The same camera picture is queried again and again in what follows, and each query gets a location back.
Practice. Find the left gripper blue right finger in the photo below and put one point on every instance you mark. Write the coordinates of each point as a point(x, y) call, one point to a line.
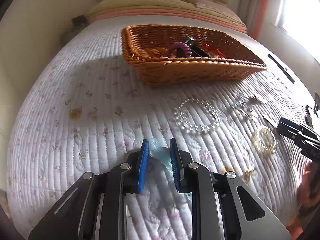
point(180, 170)

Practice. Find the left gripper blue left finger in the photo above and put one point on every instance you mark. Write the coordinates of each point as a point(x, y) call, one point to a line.
point(139, 165)

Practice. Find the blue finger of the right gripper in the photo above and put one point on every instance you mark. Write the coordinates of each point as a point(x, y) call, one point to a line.
point(290, 129)

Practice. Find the folded pink and yellow blankets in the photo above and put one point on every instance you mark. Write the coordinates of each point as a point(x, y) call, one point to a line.
point(200, 14)

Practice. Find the person's right hand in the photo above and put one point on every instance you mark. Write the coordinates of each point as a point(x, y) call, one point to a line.
point(306, 202)

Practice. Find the gold heart charm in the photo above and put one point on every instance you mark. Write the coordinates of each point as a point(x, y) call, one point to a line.
point(76, 113)

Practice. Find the striped orange curtain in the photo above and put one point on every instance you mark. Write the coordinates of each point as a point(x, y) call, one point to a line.
point(252, 13)

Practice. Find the brown wicker basket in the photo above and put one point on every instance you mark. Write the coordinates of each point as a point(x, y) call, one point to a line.
point(172, 54)

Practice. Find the small bedside table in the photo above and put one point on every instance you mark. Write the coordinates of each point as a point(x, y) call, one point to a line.
point(79, 23)

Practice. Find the black smart watch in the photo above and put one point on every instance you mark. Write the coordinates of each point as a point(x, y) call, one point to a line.
point(194, 50)

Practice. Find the light blue plastic hair clip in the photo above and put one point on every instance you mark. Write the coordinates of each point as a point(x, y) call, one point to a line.
point(166, 156)

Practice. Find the white quilted bedspread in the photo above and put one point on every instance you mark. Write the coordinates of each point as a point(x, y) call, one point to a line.
point(213, 121)

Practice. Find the bright window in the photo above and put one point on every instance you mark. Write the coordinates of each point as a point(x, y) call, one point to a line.
point(300, 20)

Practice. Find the pink pillow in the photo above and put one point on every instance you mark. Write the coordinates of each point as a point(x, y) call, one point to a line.
point(217, 8)

